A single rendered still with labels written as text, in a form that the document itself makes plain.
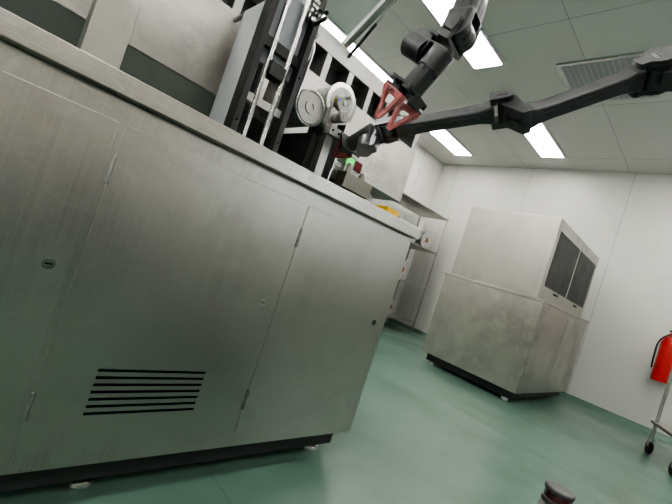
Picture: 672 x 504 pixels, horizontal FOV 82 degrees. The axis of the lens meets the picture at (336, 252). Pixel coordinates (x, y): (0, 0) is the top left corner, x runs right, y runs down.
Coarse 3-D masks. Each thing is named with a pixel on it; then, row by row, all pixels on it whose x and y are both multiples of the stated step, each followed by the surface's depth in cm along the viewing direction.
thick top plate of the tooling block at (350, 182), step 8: (336, 176) 150; (344, 176) 147; (352, 176) 149; (336, 184) 149; (344, 184) 147; (352, 184) 150; (360, 184) 153; (368, 184) 156; (352, 192) 153; (360, 192) 154; (368, 192) 157
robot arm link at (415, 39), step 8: (448, 16) 83; (456, 16) 82; (448, 24) 82; (456, 24) 81; (416, 32) 90; (424, 32) 89; (432, 32) 87; (440, 32) 84; (448, 32) 83; (408, 40) 90; (416, 40) 88; (424, 40) 88; (440, 40) 87; (448, 40) 83; (400, 48) 92; (408, 48) 90; (416, 48) 88; (448, 48) 87; (408, 56) 91; (416, 56) 89; (456, 56) 88
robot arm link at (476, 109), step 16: (496, 96) 116; (512, 96) 114; (432, 112) 128; (448, 112) 124; (464, 112) 121; (480, 112) 119; (384, 128) 131; (400, 128) 130; (416, 128) 128; (432, 128) 127; (448, 128) 126; (496, 128) 122
